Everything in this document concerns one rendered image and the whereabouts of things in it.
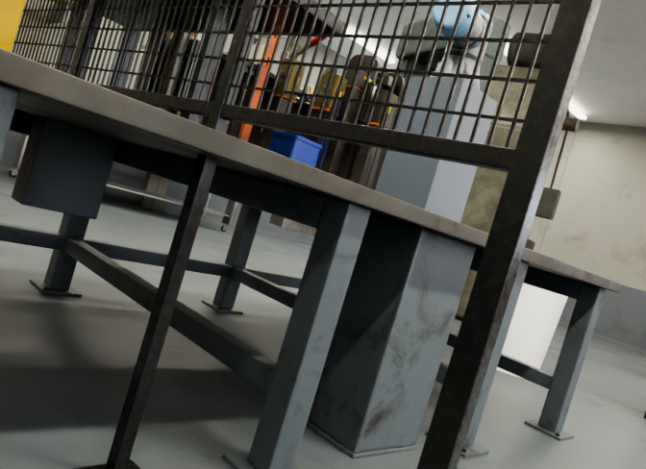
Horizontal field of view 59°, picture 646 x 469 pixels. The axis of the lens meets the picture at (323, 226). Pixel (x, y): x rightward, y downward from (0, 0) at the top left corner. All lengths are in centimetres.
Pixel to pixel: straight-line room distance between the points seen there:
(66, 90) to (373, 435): 124
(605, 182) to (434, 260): 862
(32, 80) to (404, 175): 114
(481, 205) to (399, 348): 432
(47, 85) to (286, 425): 88
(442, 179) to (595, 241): 840
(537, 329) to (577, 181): 670
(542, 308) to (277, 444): 267
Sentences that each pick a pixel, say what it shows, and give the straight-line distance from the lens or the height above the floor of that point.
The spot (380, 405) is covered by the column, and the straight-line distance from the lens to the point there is 170.
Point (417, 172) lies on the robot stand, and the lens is 171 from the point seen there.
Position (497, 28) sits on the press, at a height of 233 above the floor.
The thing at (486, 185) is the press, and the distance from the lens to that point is 591.
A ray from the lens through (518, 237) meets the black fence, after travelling 73.
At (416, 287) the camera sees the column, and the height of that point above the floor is 50.
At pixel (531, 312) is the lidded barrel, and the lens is 379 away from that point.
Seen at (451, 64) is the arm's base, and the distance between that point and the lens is 182.
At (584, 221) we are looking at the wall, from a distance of 1015.
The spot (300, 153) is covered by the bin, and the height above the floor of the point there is 75.
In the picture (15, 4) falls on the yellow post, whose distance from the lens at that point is 208.
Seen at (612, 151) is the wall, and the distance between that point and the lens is 1032.
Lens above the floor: 62
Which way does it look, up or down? 1 degrees down
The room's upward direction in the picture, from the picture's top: 17 degrees clockwise
